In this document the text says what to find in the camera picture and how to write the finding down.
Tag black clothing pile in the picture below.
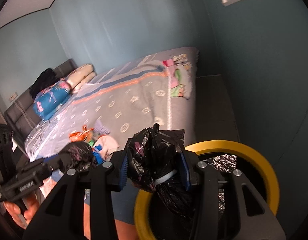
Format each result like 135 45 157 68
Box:
29 68 60 100

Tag beige folded quilt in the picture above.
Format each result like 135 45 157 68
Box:
65 64 94 89

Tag pink perforated cloth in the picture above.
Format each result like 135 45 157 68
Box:
93 135 119 159

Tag blue plastic glove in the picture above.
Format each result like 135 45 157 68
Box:
92 144 104 165

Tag purple knitted cloth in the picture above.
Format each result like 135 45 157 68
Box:
93 119 110 135

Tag wall power socket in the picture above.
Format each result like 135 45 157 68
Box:
9 92 18 102

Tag yellow rim trash bin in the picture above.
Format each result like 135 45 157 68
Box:
134 140 285 239

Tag colourful folded clothes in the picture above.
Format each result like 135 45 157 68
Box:
163 53 193 99

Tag black plastic trash bag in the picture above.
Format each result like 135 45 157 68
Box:
126 124 185 193

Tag grey patterned bed sheet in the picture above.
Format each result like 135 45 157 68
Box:
25 47 199 161

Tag person's left hand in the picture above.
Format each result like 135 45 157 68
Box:
3 192 40 229

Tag orange snack wrapper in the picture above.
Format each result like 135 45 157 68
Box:
69 125 94 143

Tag grey padded headboard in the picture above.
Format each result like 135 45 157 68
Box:
4 58 79 145

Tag blue floral folded quilt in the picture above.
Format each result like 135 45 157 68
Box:
33 80 72 121

